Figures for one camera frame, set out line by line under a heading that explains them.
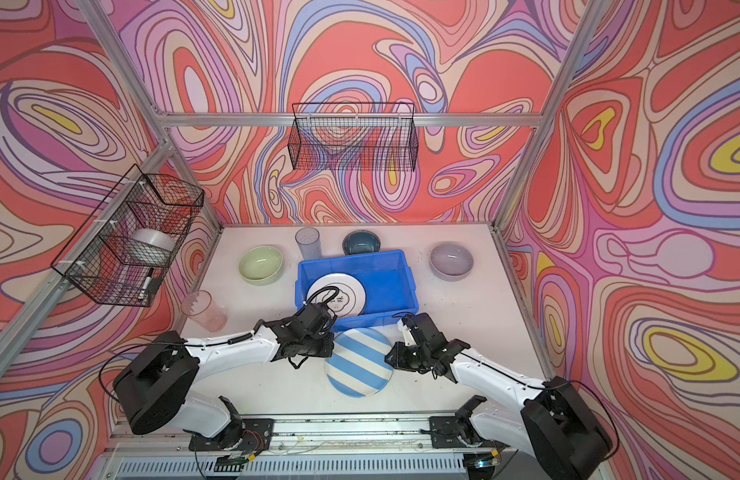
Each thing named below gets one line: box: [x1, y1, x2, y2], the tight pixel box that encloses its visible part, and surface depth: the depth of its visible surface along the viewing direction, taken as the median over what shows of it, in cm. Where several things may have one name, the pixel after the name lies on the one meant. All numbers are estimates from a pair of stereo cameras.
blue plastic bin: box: [295, 249, 419, 332], surface depth 101 cm
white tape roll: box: [127, 228, 176, 267], surface depth 73 cm
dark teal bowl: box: [342, 230, 381, 255], surface depth 110 cm
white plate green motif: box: [306, 273, 366, 318], surface depth 98 cm
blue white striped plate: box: [325, 328, 394, 398], surface depth 85 cm
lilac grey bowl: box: [430, 242, 474, 282], surface depth 107 cm
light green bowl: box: [238, 245, 283, 286], surface depth 106 cm
